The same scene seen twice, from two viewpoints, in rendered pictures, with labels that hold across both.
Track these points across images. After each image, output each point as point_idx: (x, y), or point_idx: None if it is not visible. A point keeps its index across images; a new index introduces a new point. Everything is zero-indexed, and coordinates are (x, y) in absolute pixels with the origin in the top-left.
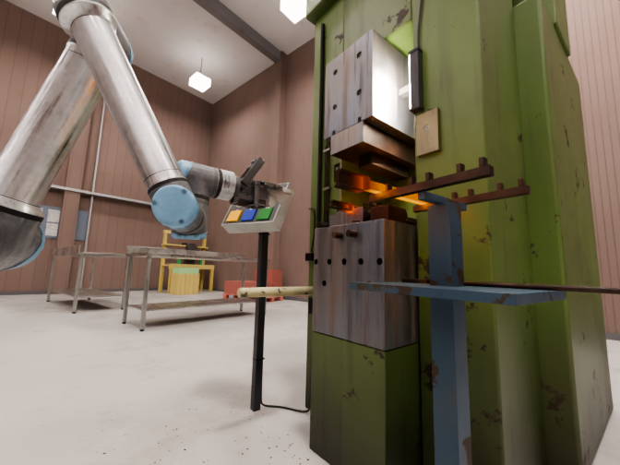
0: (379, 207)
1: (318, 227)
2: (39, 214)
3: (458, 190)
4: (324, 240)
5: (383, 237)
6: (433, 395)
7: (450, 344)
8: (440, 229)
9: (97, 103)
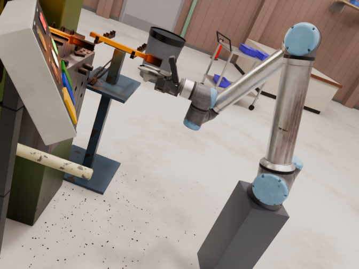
0: (82, 38)
1: (67, 66)
2: (260, 159)
3: (75, 14)
4: (70, 77)
5: (92, 64)
6: (103, 121)
7: (111, 101)
8: (122, 62)
9: (279, 84)
